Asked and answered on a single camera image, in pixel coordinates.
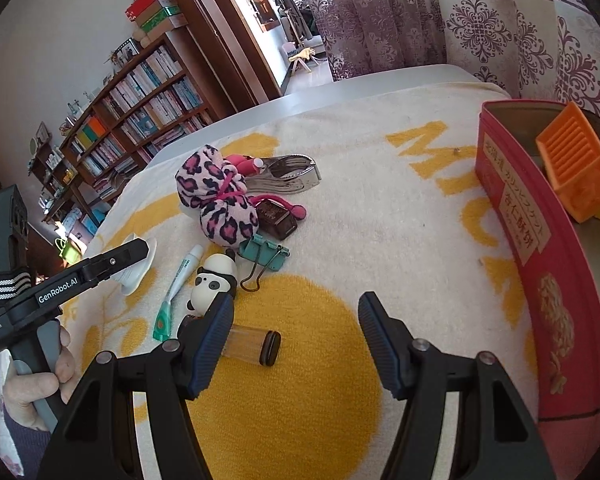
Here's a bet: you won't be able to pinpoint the small brown box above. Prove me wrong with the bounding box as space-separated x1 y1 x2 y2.
255 198 299 240

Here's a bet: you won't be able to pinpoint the white and yellow blanket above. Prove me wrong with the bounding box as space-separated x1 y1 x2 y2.
60 82 600 480

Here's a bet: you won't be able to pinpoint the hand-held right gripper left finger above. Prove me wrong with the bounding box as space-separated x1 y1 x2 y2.
42 292 235 480

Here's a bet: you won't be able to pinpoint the wooden door frame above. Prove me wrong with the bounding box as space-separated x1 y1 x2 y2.
147 0 287 121

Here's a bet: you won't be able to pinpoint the red tin box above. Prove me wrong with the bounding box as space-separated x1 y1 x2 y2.
474 99 600 424

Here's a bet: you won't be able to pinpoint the metal spring clamp red tips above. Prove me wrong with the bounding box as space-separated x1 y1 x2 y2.
244 153 322 196

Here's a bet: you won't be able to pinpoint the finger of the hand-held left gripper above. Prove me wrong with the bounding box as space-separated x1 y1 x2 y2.
10 238 151 326

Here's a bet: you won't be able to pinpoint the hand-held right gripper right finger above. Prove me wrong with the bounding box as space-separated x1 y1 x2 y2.
358 291 557 480

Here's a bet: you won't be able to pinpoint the green cardboard box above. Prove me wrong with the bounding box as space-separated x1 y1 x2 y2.
137 4 181 31

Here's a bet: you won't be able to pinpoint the person's left forearm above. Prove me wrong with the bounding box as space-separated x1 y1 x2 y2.
0 422 63 480

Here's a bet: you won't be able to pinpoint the clear vial with black cap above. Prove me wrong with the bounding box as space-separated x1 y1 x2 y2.
224 324 282 367

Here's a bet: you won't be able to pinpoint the teal binder clip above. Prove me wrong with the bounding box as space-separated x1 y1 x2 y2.
238 233 291 292

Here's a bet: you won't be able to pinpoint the pink stool with yellow cloth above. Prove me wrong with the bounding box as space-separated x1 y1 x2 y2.
287 47 316 74

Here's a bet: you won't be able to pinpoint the white tube with green end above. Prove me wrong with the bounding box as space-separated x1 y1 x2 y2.
153 244 205 341

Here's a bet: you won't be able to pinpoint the person's left hand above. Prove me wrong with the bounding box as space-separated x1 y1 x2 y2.
4 327 81 432

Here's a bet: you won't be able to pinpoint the orange embossed toy block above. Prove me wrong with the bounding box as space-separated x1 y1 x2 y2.
536 101 600 224

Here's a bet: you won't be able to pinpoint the wooden bookshelf with books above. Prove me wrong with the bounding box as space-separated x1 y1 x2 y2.
59 25 227 202

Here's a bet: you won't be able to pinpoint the low wooden shelf unit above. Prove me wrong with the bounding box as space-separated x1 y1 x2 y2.
27 139 97 242

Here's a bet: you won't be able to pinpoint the white table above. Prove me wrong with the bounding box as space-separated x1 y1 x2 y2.
150 63 512 172

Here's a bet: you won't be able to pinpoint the green bag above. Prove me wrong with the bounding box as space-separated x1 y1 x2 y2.
54 237 84 264

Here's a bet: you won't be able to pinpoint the knotted pink bendy hair roller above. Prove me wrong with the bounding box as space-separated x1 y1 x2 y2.
249 192 309 221

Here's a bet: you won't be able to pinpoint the leopard print plush scrunchie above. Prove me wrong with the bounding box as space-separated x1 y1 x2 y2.
175 144 260 247

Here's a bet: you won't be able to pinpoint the patterned purple curtain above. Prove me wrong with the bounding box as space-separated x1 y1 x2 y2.
297 0 600 127

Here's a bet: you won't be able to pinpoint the panda figure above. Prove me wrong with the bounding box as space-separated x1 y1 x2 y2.
187 253 239 314

